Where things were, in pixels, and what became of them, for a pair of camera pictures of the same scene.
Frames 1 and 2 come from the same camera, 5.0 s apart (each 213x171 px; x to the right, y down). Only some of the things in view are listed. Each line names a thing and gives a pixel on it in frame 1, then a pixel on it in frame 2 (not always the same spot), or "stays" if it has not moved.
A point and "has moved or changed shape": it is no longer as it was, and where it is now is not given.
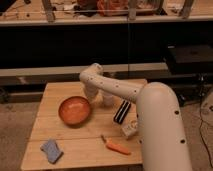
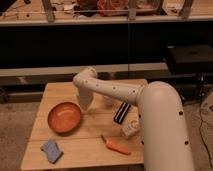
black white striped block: x=122 y=111 stays
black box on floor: x=189 y=58 stays
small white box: x=130 y=127 stays
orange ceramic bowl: x=74 y=110 has moved or changed shape
